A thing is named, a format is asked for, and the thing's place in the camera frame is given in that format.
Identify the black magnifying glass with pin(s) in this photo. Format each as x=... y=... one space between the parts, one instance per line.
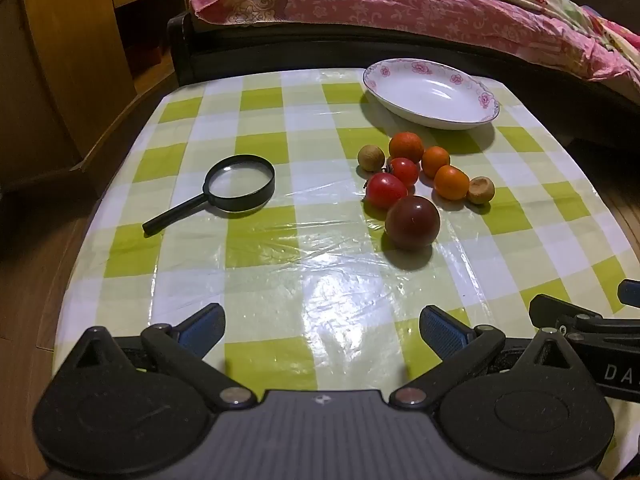
x=175 y=212

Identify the wooden cabinet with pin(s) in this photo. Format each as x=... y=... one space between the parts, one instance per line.
x=55 y=60

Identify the white floral plate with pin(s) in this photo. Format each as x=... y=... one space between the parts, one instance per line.
x=425 y=95

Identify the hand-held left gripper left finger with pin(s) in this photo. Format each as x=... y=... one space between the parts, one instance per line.
x=202 y=329

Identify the green checkered tablecloth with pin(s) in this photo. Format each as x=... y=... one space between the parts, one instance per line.
x=310 y=260

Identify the small orange kumquat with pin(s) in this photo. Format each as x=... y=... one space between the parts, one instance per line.
x=451 y=182
x=406 y=146
x=436 y=160

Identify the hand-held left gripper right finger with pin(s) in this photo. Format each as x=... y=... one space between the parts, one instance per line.
x=442 y=332

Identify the black bed frame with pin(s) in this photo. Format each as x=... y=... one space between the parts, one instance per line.
x=240 y=55

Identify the large red cherry tomato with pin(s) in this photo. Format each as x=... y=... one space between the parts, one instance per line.
x=386 y=191

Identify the large dark purple tomato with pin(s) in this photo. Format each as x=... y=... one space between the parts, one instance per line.
x=412 y=222

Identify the small red cherry tomato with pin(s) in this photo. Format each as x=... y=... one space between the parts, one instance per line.
x=404 y=170

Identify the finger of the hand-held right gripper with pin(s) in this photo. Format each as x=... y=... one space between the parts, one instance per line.
x=555 y=310
x=631 y=292

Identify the pink floral bed sheet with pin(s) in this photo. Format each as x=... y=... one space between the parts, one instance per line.
x=380 y=5

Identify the brown longan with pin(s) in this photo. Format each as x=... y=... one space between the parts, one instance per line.
x=371 y=157
x=481 y=190

